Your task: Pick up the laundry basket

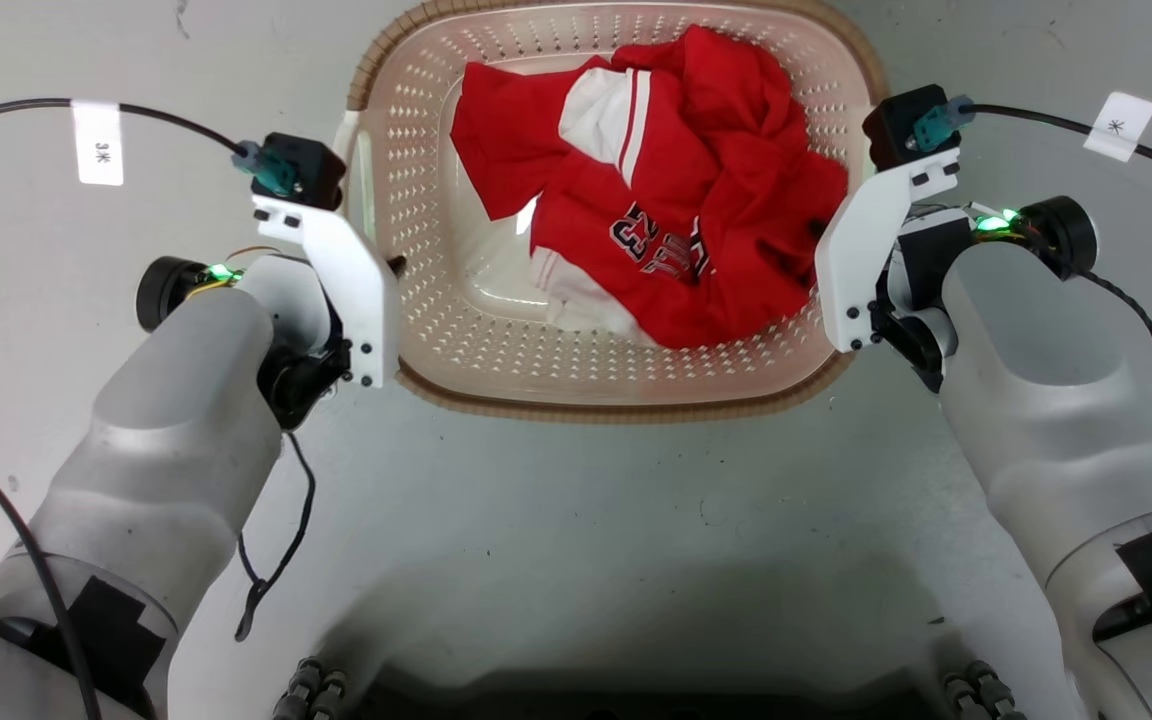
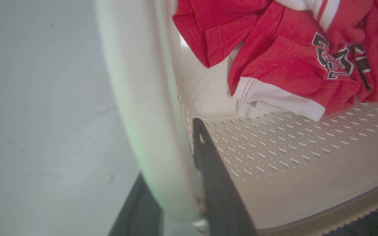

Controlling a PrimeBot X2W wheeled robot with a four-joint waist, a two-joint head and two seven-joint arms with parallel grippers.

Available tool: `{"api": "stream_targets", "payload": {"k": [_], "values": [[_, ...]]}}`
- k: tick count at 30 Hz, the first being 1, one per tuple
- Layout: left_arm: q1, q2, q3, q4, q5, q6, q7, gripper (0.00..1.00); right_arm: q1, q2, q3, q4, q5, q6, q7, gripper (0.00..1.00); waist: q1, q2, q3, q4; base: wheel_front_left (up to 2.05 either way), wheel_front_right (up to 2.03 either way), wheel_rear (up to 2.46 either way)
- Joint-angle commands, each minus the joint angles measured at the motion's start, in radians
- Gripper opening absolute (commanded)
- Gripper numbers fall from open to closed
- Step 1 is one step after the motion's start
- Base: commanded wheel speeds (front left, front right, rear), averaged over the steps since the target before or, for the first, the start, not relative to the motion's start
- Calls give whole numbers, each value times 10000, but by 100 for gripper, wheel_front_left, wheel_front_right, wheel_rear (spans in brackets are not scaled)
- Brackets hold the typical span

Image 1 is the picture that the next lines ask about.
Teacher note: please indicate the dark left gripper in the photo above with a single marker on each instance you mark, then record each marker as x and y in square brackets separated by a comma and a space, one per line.
[301, 380]

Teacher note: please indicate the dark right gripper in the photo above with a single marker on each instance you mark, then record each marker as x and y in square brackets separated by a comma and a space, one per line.
[921, 270]

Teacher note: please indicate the beige plastic laundry basket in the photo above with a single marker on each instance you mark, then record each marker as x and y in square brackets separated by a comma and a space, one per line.
[456, 340]

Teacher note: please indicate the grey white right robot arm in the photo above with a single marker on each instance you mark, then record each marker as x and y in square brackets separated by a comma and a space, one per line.
[1056, 400]

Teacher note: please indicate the dark robot base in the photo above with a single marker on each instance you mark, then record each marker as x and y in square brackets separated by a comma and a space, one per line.
[636, 700]

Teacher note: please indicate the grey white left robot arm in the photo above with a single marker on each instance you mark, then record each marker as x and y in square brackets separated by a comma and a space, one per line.
[166, 420]

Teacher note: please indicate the red and white jersey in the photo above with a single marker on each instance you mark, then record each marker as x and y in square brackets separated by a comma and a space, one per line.
[726, 150]

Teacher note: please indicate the white left camera bracket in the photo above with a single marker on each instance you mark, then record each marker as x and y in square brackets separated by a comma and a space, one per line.
[351, 280]

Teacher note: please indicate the white camera bracket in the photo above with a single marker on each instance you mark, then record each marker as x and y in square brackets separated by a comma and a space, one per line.
[861, 250]
[351, 280]

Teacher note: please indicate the white right camera bracket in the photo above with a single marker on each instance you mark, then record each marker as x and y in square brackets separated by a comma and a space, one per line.
[861, 250]

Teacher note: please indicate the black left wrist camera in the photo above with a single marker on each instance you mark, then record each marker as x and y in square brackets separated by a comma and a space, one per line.
[306, 165]

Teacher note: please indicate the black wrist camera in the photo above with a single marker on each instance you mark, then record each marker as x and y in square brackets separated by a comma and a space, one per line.
[901, 125]
[306, 165]

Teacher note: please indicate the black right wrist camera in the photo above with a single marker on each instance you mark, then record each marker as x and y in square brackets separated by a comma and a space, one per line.
[901, 125]

